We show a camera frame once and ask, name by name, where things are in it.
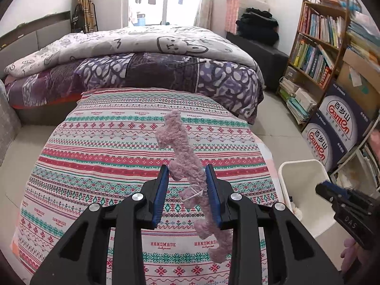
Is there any white cartoon print quilt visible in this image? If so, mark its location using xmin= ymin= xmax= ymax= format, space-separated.
xmin=4 ymin=25 xmax=259 ymax=78

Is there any grey bed headboard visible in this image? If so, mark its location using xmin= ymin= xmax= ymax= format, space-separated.
xmin=0 ymin=10 xmax=72 ymax=79

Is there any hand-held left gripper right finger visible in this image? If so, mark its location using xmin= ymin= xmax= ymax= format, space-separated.
xmin=205 ymin=164 xmax=345 ymax=285

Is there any striped patterned cloth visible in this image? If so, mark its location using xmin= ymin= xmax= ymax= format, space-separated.
xmin=10 ymin=87 xmax=281 ymax=285

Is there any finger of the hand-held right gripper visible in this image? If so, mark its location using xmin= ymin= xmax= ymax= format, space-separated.
xmin=315 ymin=180 xmax=351 ymax=204

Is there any pile of black clothes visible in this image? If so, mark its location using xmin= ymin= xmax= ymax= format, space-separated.
xmin=236 ymin=7 xmax=280 ymax=46

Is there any light curtain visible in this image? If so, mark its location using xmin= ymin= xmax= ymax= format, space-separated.
xmin=193 ymin=0 xmax=215 ymax=29

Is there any pink cloth cover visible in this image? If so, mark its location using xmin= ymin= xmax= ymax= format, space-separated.
xmin=225 ymin=0 xmax=247 ymax=34

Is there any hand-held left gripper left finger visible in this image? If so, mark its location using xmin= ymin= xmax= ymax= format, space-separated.
xmin=30 ymin=165 xmax=170 ymax=285

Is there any balcony glass door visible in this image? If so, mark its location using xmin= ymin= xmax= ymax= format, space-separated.
xmin=128 ymin=0 xmax=205 ymax=27

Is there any stack of books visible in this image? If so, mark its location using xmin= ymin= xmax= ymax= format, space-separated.
xmin=277 ymin=77 xmax=318 ymax=125

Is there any black bag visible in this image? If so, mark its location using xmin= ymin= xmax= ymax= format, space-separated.
xmin=71 ymin=4 xmax=87 ymax=33

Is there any grey checked cushion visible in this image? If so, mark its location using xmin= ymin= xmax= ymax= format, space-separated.
xmin=0 ymin=80 xmax=23 ymax=167

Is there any brown cardboard box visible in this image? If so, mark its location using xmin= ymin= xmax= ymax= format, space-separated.
xmin=337 ymin=47 xmax=380 ymax=119

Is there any wooden bookshelf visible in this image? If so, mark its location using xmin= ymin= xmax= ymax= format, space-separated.
xmin=276 ymin=0 xmax=361 ymax=131

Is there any white plastic waste bin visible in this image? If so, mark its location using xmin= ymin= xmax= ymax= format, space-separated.
xmin=278 ymin=159 xmax=342 ymax=238

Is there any purple patterned quilt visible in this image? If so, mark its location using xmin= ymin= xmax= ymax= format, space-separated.
xmin=4 ymin=52 xmax=265 ymax=125

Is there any person's right hand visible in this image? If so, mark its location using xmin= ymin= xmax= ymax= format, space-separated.
xmin=341 ymin=237 xmax=361 ymax=274

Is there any pink fuzzy yarn strip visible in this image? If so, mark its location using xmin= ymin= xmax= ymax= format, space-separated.
xmin=155 ymin=109 xmax=233 ymax=263

